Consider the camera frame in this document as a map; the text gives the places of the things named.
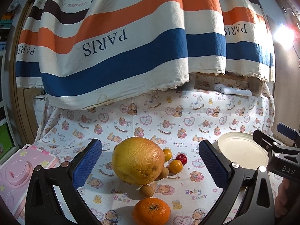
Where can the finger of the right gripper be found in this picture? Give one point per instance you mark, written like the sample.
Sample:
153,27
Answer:
270,144
288,132

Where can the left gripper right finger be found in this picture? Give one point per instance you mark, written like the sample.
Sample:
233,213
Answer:
257,205

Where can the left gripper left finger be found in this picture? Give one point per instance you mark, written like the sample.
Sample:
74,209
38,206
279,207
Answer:
42,205

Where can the red jujube fruit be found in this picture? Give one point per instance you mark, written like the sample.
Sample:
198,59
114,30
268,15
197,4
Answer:
182,158

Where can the yellow cherry tomato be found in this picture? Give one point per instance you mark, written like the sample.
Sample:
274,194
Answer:
175,166
168,154

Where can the brown longan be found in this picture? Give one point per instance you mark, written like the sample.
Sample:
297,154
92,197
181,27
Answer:
164,173
146,191

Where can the orange mandarin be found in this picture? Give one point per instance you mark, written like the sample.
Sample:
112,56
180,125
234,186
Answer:
151,211

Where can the large yellow pomelo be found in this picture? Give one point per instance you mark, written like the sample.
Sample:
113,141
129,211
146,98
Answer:
138,161

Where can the person's right hand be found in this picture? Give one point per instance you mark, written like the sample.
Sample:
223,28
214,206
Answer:
288,192

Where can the cream ceramic plate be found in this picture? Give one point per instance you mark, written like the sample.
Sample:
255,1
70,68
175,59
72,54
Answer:
240,148

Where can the pink toy box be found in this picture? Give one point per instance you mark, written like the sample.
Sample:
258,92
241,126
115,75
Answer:
16,174

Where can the baby bear print cloth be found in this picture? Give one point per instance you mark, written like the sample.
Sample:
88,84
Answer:
174,120

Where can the bright lamp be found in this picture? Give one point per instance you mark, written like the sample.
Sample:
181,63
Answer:
284,35

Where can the striped Paris fabric curtain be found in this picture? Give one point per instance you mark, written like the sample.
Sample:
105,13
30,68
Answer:
91,52

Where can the white plastic handle device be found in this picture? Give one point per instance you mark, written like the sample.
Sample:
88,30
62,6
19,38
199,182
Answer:
224,89

